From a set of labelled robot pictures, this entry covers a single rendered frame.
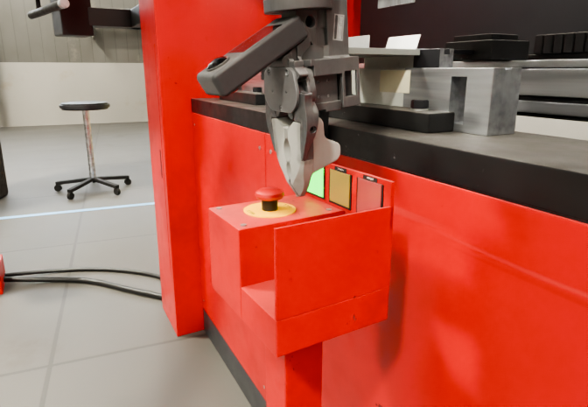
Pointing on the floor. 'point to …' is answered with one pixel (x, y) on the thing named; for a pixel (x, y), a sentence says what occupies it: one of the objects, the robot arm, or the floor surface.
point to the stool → (88, 150)
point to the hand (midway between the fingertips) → (293, 186)
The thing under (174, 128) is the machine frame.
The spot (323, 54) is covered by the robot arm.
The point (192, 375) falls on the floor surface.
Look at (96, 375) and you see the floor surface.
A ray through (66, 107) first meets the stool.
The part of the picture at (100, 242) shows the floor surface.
